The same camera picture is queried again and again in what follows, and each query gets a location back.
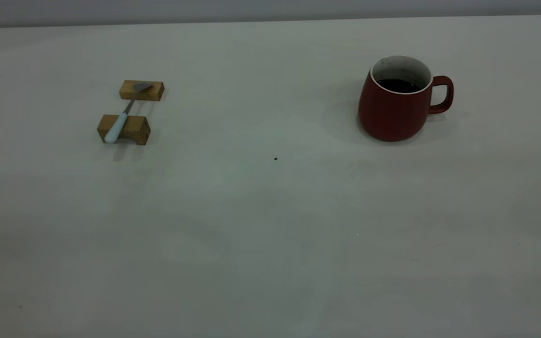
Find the red ceramic mug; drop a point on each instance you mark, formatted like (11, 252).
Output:
(388, 115)

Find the arch-shaped wooden block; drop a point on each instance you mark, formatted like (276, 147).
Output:
(137, 129)

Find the dark coffee liquid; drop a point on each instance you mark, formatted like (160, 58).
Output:
(398, 86)

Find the flat rectangular wooden block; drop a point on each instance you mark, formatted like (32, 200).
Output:
(154, 92)

